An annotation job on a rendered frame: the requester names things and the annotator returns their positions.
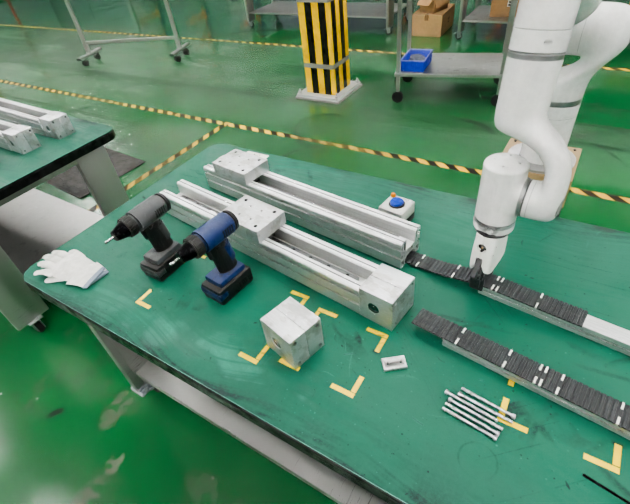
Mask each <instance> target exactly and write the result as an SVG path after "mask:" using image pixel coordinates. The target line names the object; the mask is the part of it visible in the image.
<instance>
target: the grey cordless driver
mask: <svg viewBox="0 0 630 504"><path fill-rule="evenodd" d="M170 209H171V203H170V201H169V199H168V198H167V197H166V196H165V195H164V194H162V193H155V194H154V195H151V196H150V197H148V198H147V199H146V200H144V201H143V202H141V203H140V204H138V205H137V206H136V207H134V208H133V209H131V210H130V211H128V212H127V213H126V214H125V215H124V216H122V217H121V218H119V219H118V221H117V225H116V226H115V227H114V228H113V230H112V231H111V232H110V234H111V236H112V237H111V238H109V239H108V240H107V241H105V242H104V243H105V244H107V243H109V242H110V241H111V240H113V239H114V240H116V241H120V240H122V239H125V238H127V237H131V238H132V237H134V236H136V235H137V234H138V233H139V232H140V233H141V234H142V236H143V237H144V238H145V239H147V240H149V241H150V243H151V244H152V246H153V248H152V249H151V250H149V251H148V252H147V253H146V254H144V255H143V257H144V260H143V261H142V262H141V263H140V268H141V269H142V271H144V272H145V274H146V275H148V276H150V277H152V278H154V279H157V280H159V281H161V282H162V281H164V280H165V279H166V278H167V277H169V276H170V275H171V274H172V273H173V272H174V271H175V270H176V269H178V268H179V267H180V266H181V265H182V264H183V263H182V262H180V261H178V262H176V263H175V264H174V265H172V266H170V265H169V264H170V263H171V262H173V261H174V260H175V259H177V257H176V252H177V251H178V250H179V248H180V247H181V246H182V244H180V243H179V242H177V241H174V240H172V238H171V237H170V235H171V233H170V232H169V230H168V229H167V227H166V226H165V224H164V222H163V221H162V219H159V218H161V217H162V216H163V215H165V214H166V213H167V211H169V210H170Z"/></svg>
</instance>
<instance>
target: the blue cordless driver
mask: <svg viewBox="0 0 630 504"><path fill-rule="evenodd" d="M238 228H239V221H238V219H237V217H236V216H235V214H234V213H232V212H231V211H228V210H223V211H222V212H220V213H218V214H217V215H215V216H214V217H213V218H211V219H210V220H208V221H207V222H206V223H204V224H203V225H202V226H200V227H199V228H197V229H196V230H195V231H193V232H192V233H191V235H189V236H188V237H186V238H185V239H183V244H182V246H181V247H180V248H179V250H178V251H177V252H176V257H177V259H175V260H174V261H173V262H171V263H170V264H169V265H170V266H172V265H174V264H175V263H176V262H178V261H180V262H182V263H185V262H187V261H189V260H192V259H194V258H196V259H199V258H201V257H202V256H203V255H205V254H206V255H207V256H208V258H209V259H210V260H213V262H214V264H215V265H216V267H215V268H214V269H213V270H212V271H211V272H209V273H208V274H207V275H206V276H205V278H206V280H205V281H204V282H202V285H201V289H202V291H203V292H205V295H206V296H207V297H209V298H211V299H213V300H214V301H216V302H218V303H220V304H221V305H225V304H226V303H228V302H229V301H230V300H231V299H232V298H233V297H234V296H235V295H236V294H237V293H239V292H240V291H241V290H242V289H243V288H244V287H245V286H246V285H247V284H248V283H250V282H251V281H252V279H253V276H252V272H251V269H250V267H249V266H247V265H245V264H243V263H242V262H240V261H238V260H236V258H235V252H234V250H233V248H232V246H231V244H230V242H229V240H228V238H227V237H228V236H230V235H231V234H232V233H234V232H235V230H236V229H238Z"/></svg>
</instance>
